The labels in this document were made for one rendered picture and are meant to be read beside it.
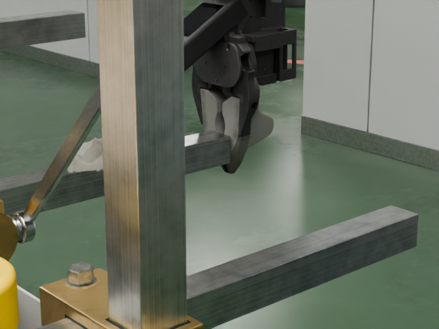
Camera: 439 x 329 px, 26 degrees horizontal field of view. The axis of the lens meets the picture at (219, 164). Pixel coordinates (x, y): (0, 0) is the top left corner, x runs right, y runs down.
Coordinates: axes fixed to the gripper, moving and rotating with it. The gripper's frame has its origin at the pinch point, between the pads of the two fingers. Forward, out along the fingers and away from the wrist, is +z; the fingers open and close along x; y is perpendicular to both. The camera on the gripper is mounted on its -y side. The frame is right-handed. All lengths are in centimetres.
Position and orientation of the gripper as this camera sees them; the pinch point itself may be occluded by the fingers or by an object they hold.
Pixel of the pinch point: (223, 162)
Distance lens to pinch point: 100.7
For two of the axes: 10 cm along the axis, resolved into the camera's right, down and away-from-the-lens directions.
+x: -6.5, -2.3, 7.2
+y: 7.6, -2.1, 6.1
